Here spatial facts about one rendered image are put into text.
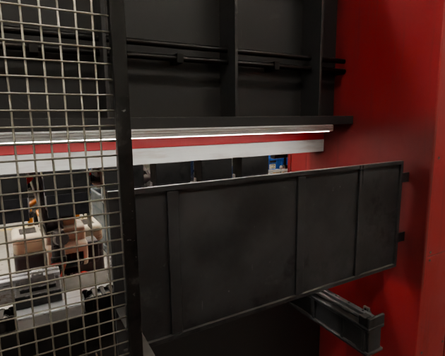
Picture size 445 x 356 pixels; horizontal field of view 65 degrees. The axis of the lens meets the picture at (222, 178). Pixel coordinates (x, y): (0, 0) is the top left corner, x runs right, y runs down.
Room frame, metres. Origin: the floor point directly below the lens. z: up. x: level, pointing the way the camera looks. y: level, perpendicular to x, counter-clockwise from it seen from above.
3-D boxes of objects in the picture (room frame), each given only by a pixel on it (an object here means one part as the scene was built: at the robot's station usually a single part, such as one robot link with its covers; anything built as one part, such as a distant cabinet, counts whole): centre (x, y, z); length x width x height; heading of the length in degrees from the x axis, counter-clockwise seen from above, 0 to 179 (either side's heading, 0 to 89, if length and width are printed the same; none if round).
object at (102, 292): (0.99, 0.23, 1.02); 0.37 x 0.06 x 0.04; 119
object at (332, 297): (1.33, -0.34, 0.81); 0.64 x 0.08 x 0.14; 29
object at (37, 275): (1.06, 0.59, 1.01); 0.26 x 0.12 x 0.05; 29
